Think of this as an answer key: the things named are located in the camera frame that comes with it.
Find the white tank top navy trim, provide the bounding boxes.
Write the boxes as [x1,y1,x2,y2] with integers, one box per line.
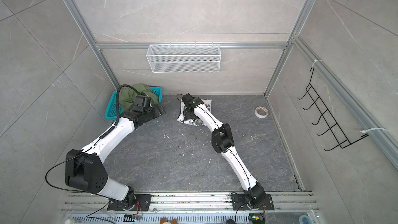
[177,99,212,127]

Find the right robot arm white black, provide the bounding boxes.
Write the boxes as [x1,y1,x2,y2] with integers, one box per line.
[181,93,266,208]

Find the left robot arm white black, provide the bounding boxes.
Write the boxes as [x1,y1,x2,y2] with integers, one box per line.
[65,96,165,201]

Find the green tank top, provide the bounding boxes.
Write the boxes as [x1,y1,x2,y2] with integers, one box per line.
[118,84,159,111]

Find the teal plastic basket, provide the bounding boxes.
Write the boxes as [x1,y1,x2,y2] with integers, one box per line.
[105,87,162,120]

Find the roll of white tape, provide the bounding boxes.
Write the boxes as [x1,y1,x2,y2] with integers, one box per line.
[255,106,269,119]

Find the left black corrugated cable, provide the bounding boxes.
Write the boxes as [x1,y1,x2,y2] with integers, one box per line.
[114,84,142,127]

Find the white wire mesh shelf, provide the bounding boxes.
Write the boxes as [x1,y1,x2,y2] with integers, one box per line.
[146,44,222,73]

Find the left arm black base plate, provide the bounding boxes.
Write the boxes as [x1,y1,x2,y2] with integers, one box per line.
[107,194,152,211]

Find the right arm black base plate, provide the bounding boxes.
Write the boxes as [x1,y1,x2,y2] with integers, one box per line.
[230,192,275,211]

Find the aluminium front rail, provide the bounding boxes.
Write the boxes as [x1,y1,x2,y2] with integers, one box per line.
[60,192,320,214]

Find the black wire hook rack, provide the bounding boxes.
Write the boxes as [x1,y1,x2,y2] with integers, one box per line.
[297,67,369,151]

